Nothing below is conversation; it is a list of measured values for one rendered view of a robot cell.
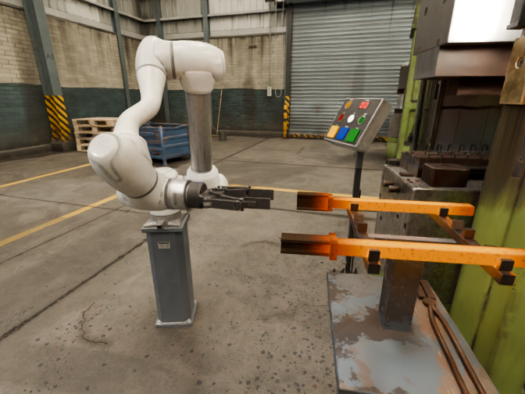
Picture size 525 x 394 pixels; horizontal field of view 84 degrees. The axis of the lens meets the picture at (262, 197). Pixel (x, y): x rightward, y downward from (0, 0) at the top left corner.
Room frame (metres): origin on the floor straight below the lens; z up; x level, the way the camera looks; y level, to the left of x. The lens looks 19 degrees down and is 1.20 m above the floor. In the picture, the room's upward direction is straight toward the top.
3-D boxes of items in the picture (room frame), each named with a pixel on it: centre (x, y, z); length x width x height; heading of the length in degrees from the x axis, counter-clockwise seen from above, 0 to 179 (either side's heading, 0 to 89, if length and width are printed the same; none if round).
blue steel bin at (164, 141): (5.96, 2.16, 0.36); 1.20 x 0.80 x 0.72; 61
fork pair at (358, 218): (0.58, -0.32, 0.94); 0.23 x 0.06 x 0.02; 81
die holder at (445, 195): (1.09, -0.81, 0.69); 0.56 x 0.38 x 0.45; 83
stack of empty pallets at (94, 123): (7.18, 3.77, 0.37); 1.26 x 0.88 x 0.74; 73
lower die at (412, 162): (1.14, -0.81, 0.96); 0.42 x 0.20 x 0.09; 83
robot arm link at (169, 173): (1.39, 0.49, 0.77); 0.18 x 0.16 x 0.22; 104
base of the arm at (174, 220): (1.36, 0.50, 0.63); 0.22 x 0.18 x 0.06; 3
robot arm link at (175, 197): (0.79, 0.23, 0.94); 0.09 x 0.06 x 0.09; 171
